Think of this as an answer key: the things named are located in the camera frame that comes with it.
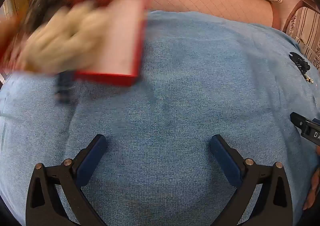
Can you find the black hair clip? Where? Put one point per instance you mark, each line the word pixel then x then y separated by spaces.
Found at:
pixel 300 62

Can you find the red cardboard box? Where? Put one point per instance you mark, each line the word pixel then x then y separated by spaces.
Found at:
pixel 122 36

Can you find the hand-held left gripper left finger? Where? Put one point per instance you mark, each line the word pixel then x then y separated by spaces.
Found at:
pixel 92 156

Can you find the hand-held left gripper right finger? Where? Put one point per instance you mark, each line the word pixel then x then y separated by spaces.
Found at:
pixel 225 158

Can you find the striped floral seat cushion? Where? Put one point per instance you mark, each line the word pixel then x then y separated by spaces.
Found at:
pixel 307 31

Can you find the person's right hand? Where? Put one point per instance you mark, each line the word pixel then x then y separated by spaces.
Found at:
pixel 313 188

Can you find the blue blanket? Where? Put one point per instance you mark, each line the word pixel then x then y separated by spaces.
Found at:
pixel 175 91

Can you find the cream sheer scrunchie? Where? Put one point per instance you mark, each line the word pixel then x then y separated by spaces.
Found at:
pixel 57 41

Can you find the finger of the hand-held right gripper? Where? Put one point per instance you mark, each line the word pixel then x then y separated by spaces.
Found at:
pixel 298 121

